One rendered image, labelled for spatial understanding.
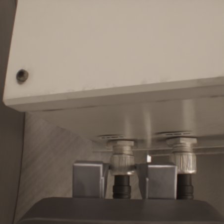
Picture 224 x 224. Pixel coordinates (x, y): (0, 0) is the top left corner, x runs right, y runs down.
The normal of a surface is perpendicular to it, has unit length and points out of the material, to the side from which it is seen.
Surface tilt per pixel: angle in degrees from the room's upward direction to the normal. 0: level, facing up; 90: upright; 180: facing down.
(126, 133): 132
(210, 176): 90
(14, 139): 40
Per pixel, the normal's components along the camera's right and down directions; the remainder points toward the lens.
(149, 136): -0.02, 0.96
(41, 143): -0.34, -0.26
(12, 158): 0.94, -0.04
